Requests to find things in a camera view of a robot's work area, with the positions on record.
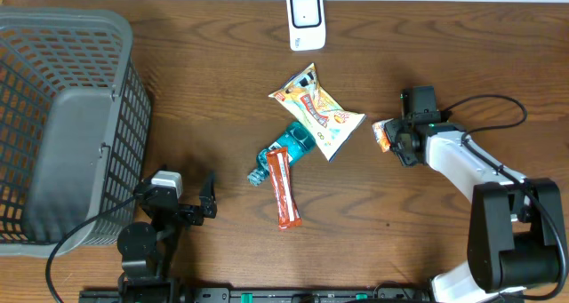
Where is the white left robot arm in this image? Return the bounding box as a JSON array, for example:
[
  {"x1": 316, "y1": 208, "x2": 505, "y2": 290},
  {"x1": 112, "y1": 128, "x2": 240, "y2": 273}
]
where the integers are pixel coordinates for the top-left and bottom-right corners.
[{"x1": 117, "y1": 170, "x2": 217, "y2": 303}]

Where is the red white snack bar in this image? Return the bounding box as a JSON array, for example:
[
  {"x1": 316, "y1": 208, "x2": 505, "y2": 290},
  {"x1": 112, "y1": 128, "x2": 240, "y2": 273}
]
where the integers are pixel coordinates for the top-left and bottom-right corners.
[{"x1": 266, "y1": 147, "x2": 302, "y2": 230}]

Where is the orange tissue pack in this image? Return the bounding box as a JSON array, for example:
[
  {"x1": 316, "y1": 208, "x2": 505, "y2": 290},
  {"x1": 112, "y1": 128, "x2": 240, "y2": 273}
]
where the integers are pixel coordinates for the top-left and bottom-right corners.
[{"x1": 373, "y1": 119, "x2": 392, "y2": 153}]

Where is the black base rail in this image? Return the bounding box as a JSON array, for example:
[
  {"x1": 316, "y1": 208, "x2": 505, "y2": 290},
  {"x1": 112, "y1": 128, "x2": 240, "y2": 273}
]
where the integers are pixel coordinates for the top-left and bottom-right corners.
[{"x1": 78, "y1": 287, "x2": 432, "y2": 303}]

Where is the blue mouthwash bottle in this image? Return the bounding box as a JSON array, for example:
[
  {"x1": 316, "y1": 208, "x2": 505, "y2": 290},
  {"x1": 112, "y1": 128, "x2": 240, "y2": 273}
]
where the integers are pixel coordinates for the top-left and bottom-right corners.
[{"x1": 247, "y1": 122, "x2": 317, "y2": 187}]

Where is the grey plastic lattice basket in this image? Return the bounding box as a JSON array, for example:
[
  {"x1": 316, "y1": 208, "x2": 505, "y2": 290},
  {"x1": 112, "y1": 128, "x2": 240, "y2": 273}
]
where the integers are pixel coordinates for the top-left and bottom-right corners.
[{"x1": 1, "y1": 7, "x2": 151, "y2": 258}]

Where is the white barcode scanner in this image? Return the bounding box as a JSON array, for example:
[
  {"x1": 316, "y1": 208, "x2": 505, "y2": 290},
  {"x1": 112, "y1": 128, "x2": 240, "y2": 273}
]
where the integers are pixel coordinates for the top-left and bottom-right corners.
[{"x1": 286, "y1": 0, "x2": 326, "y2": 52}]

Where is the yellow chip snack bag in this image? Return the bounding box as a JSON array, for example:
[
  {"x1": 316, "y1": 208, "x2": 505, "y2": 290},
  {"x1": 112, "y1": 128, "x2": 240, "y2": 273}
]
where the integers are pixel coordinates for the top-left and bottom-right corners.
[{"x1": 269, "y1": 63, "x2": 366, "y2": 162}]

